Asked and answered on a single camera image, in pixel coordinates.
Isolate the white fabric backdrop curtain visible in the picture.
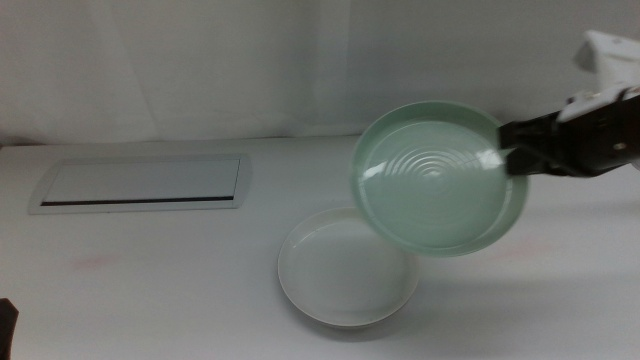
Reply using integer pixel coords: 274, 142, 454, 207
0, 0, 640, 147

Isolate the silver rectangular cable hatch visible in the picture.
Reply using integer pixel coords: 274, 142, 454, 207
27, 153, 254, 216

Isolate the white shallow plastic bowl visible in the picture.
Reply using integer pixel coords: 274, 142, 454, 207
277, 207, 421, 329

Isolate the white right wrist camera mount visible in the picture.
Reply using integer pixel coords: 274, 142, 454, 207
555, 29, 640, 124

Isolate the green shallow plastic bowl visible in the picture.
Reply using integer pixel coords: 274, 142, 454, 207
349, 99, 530, 259

